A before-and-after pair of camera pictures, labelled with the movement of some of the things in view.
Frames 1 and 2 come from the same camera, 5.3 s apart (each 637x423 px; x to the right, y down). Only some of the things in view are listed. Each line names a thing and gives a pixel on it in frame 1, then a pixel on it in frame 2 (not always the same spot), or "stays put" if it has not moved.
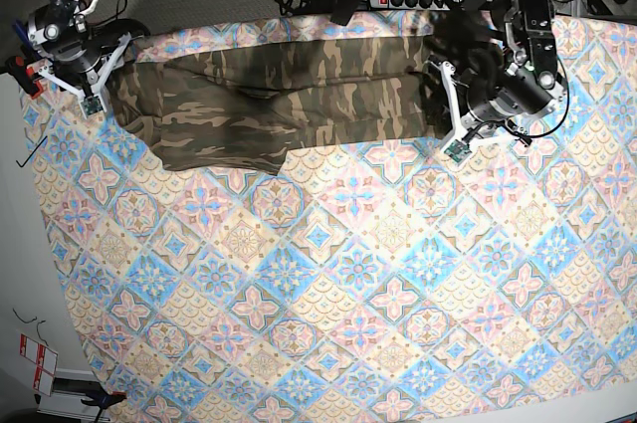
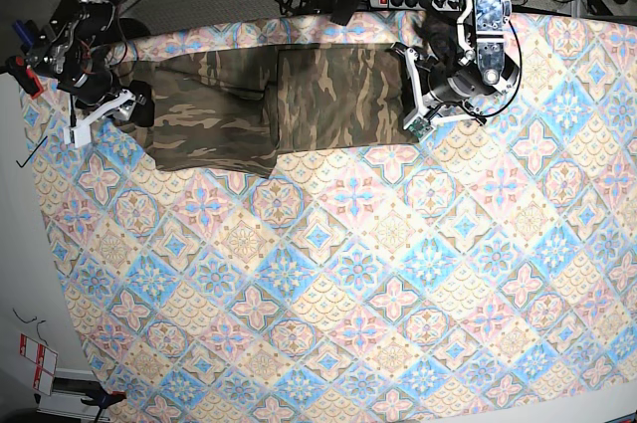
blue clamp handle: x=22 y=31 stays put
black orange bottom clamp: x=106 y=401 stays put
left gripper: x=83 y=72 → x=120 y=106
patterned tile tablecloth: x=385 y=281 stays put
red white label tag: x=45 y=359 stays put
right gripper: x=482 y=114 → x=426 y=112
